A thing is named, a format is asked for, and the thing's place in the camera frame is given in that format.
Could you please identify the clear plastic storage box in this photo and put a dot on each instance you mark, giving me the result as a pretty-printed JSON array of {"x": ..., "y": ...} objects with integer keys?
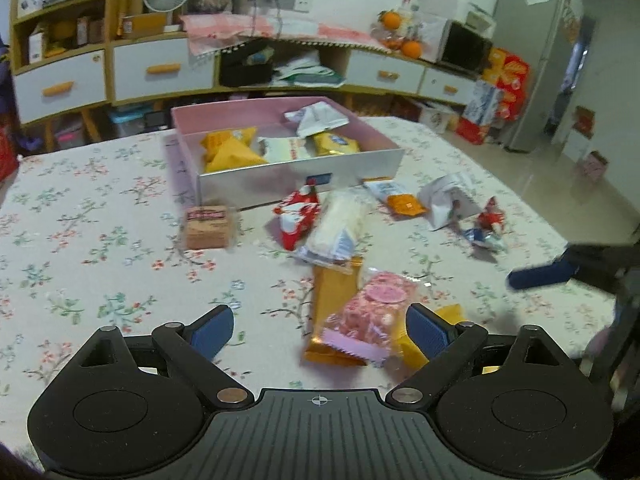
[
  {"x": 70, "y": 135},
  {"x": 125, "y": 120}
]

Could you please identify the wooden cabinet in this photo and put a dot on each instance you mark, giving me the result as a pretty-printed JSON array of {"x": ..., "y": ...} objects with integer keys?
[{"x": 116, "y": 5}]

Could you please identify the clear bag of oranges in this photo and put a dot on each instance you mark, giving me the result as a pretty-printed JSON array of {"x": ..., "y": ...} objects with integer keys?
[{"x": 390, "y": 39}]

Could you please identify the large yellow snack packet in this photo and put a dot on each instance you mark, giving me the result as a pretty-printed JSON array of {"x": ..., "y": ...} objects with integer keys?
[{"x": 450, "y": 316}]

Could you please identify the long white snack packet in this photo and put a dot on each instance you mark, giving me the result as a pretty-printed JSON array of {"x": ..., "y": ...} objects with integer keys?
[{"x": 332, "y": 225}]

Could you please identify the small white box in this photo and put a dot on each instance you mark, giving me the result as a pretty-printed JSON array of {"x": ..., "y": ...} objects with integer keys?
[{"x": 35, "y": 47}]

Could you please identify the pink cardboard box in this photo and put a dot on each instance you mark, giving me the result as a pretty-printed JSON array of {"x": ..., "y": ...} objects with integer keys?
[{"x": 280, "y": 180}]

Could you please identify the red bag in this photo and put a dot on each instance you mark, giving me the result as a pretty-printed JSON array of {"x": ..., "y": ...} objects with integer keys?
[{"x": 5, "y": 152}]

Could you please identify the silver fridge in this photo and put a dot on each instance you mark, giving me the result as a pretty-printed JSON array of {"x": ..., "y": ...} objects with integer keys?
[{"x": 535, "y": 60}]

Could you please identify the yellow blue snack packet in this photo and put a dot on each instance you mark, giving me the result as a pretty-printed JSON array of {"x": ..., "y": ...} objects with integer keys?
[{"x": 335, "y": 144}]

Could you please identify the white printed box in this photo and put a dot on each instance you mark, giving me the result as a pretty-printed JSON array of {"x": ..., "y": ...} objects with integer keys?
[{"x": 440, "y": 117}]

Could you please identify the red orange carton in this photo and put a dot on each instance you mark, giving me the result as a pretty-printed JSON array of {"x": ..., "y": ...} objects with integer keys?
[{"x": 512, "y": 77}]

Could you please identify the white appliance box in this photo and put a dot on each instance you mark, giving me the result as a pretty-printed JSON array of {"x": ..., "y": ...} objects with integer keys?
[{"x": 440, "y": 2}]

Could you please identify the silver blue candy wrapper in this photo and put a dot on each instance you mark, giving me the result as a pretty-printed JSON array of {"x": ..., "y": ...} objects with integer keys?
[{"x": 480, "y": 237}]

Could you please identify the blue white carton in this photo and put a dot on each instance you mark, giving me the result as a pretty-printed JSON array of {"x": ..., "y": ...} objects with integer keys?
[{"x": 482, "y": 102}]

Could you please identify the pink checked cloth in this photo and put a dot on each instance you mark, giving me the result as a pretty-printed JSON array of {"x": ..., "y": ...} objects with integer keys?
[{"x": 225, "y": 30}]

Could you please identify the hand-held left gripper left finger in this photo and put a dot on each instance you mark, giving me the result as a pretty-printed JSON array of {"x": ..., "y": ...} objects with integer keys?
[{"x": 215, "y": 332}]

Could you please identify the red white snack packet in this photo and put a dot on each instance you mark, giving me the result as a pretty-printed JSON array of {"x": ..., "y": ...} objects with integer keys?
[{"x": 295, "y": 215}]

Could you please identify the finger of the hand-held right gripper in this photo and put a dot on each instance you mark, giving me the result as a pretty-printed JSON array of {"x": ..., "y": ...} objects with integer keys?
[{"x": 540, "y": 276}]

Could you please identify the pink snack packet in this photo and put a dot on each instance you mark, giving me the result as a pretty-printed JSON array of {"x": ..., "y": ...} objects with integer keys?
[{"x": 372, "y": 310}]

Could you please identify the white microwave black door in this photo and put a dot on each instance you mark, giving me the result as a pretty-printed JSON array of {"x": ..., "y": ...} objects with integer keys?
[{"x": 465, "y": 47}]

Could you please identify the red floor box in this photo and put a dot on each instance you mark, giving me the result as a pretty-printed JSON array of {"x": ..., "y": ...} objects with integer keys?
[{"x": 582, "y": 121}]

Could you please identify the yellow orange toy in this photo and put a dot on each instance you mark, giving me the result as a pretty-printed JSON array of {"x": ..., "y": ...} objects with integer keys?
[{"x": 62, "y": 30}]

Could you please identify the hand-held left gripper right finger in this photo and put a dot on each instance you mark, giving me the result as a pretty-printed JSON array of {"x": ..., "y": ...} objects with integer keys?
[{"x": 425, "y": 331}]

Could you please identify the long orange snack packet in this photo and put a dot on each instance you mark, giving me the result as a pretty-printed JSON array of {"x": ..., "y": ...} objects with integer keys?
[{"x": 327, "y": 290}]

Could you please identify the small brown boxes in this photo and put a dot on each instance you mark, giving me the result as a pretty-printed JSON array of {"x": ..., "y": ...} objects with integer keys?
[{"x": 90, "y": 30}]

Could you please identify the brown cookie packet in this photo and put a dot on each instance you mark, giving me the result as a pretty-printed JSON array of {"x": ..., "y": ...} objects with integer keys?
[{"x": 207, "y": 227}]

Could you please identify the pile of white bags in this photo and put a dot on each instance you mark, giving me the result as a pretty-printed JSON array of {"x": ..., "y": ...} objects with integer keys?
[{"x": 305, "y": 72}]

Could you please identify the white grey snack packet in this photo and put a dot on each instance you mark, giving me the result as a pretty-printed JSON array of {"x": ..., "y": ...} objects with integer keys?
[{"x": 317, "y": 117}]

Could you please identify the orange white snack packet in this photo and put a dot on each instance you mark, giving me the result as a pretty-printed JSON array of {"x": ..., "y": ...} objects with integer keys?
[{"x": 400, "y": 202}]

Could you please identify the yellow egg tray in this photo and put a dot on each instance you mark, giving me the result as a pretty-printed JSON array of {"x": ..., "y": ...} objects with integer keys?
[{"x": 372, "y": 107}]

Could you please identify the small black appliance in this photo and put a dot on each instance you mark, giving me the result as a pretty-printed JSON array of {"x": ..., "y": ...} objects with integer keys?
[{"x": 155, "y": 119}]

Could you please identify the orange fruit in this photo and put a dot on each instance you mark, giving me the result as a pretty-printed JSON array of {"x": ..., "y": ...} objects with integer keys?
[
  {"x": 411, "y": 49},
  {"x": 390, "y": 20}
]

